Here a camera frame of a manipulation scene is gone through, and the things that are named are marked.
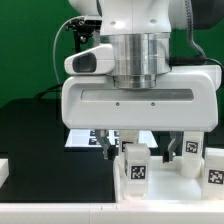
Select white marker sheet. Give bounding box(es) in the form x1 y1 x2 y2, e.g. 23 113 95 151
65 129 158 148

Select grey cable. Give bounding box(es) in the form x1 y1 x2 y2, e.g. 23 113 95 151
52 15 84 86

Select white left barrier block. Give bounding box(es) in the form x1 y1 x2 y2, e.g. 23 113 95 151
0 159 9 188

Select white square tabletop tray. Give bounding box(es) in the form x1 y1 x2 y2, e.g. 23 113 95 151
113 156 224 203

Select black cables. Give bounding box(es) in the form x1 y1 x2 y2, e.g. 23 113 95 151
32 83 64 101

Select white front barrier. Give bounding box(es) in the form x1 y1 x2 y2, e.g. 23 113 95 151
0 201 224 224

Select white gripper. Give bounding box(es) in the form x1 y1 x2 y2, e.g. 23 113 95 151
61 44 221 163

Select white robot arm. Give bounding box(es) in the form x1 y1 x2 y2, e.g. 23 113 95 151
62 0 224 159

